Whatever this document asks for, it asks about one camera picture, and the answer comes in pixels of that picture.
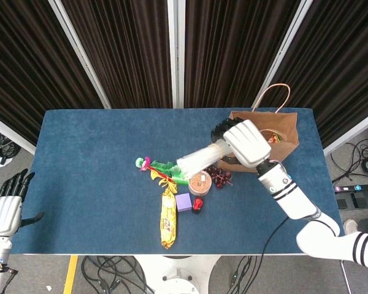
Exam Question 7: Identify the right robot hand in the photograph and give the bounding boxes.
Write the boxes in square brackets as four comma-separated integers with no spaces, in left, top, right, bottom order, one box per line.
[210,117,272,168]

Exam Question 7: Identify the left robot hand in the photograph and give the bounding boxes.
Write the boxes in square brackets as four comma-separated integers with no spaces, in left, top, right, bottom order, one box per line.
[0,171,45,238]

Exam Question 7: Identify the green orange snack bag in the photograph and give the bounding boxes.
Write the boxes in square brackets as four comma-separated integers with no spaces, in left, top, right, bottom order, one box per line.
[268,133,288,144]

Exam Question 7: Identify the clear plastic straw bundle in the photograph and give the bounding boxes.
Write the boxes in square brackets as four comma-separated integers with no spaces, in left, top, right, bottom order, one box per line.
[175,140,234,181]

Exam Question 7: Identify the round clear plastic tub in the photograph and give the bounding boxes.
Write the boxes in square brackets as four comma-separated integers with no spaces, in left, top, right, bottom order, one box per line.
[188,171,213,197]

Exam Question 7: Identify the brown paper bag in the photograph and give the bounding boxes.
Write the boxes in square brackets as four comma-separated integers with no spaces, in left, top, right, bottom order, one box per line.
[217,84,300,174]

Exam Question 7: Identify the purple grape bunch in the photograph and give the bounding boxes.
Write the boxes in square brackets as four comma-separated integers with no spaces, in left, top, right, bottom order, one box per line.
[204,165,234,189]

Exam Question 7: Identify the small red toy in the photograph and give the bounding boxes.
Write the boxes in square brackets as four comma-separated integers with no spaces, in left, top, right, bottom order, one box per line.
[191,197,205,214]

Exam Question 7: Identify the green toy brick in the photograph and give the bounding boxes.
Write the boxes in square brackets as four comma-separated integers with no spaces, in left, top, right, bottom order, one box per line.
[172,171,191,186]

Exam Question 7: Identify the purple cube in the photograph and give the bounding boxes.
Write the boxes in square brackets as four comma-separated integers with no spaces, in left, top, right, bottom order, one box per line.
[175,192,193,213]

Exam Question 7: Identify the yellow floor tape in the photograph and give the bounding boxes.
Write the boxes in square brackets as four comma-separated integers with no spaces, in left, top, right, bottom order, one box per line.
[63,255,79,294]

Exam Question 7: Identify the colourful feather shuttlecock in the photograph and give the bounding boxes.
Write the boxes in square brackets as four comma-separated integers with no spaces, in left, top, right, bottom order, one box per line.
[134,156,178,188]

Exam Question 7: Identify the dark pleated partition panel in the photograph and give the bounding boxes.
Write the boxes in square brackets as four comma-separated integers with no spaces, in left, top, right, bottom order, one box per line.
[0,0,105,145]
[60,0,174,110]
[183,0,302,108]
[262,0,368,148]

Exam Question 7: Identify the gold biscuit packet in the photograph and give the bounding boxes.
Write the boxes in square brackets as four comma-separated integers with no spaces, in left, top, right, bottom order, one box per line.
[158,179,180,249]

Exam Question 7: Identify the black foot pedal board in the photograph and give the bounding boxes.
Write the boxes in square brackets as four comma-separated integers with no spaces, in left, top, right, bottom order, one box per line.
[333,182,368,211]

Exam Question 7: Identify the grey white shoe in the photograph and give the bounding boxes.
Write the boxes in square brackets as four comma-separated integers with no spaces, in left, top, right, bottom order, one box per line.
[343,219,360,235]

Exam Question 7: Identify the white partition base rail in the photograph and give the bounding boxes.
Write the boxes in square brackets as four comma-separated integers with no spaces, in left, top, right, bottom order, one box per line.
[0,111,37,156]
[323,108,368,157]

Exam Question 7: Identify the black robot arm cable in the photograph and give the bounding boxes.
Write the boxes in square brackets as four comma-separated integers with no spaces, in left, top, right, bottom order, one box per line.
[260,217,288,257]

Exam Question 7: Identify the white partition post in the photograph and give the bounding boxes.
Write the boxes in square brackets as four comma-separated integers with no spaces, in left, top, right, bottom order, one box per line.
[167,0,185,108]
[251,0,314,108]
[47,0,112,110]

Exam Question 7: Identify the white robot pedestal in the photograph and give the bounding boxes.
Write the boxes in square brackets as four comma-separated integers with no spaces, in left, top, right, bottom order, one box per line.
[134,254,221,294]

